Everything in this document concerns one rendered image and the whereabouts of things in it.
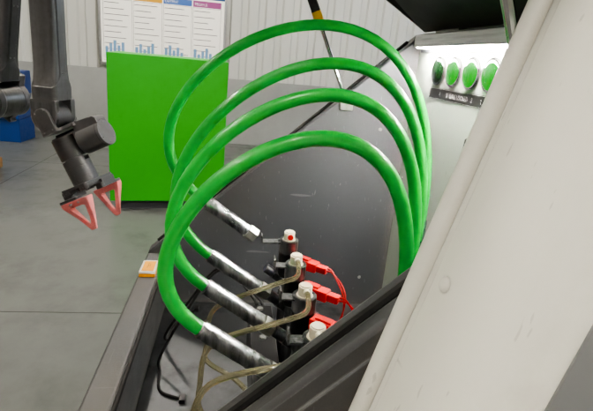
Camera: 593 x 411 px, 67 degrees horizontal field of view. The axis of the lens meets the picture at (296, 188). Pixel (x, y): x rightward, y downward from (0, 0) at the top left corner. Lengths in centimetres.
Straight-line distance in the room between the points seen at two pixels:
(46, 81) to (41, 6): 14
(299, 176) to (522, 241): 77
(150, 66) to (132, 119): 45
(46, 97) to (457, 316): 94
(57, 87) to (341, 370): 86
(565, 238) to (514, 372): 6
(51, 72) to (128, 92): 287
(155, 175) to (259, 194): 309
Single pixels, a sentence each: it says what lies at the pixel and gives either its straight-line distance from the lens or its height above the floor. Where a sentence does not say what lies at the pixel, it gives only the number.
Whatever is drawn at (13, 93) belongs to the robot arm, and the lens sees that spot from 116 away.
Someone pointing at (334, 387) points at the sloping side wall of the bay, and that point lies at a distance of 35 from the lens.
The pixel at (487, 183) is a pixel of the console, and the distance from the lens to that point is 26.
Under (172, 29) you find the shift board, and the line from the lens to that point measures 710.
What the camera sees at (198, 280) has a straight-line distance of 50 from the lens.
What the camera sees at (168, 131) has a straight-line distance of 62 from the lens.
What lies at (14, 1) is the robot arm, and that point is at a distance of 113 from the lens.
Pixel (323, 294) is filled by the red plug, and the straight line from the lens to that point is 58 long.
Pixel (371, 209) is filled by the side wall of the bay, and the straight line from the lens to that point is 102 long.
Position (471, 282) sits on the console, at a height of 128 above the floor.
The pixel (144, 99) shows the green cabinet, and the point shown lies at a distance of 391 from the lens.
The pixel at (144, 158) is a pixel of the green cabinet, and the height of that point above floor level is 46.
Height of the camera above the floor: 138
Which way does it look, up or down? 16 degrees down
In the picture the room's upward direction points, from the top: 5 degrees clockwise
